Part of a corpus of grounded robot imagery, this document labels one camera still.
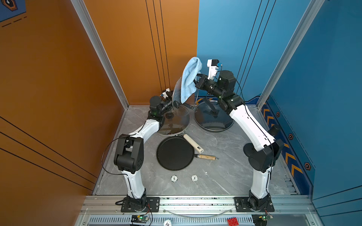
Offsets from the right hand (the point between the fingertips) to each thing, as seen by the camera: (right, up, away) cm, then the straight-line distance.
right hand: (192, 75), depth 69 cm
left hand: (-3, -5, +7) cm, 9 cm away
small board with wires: (+37, -70, 0) cm, 79 cm away
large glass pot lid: (-11, -24, +33) cm, 42 cm away
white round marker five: (-10, -57, +14) cm, 60 cm away
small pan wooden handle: (-10, -44, +23) cm, 51 cm away
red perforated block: (+20, -72, -1) cm, 75 cm away
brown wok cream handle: (0, -36, +18) cm, 40 cm away
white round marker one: (+2, -57, +14) cm, 59 cm away
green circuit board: (-26, -72, +2) cm, 77 cm away
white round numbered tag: (-12, -69, -5) cm, 70 cm away
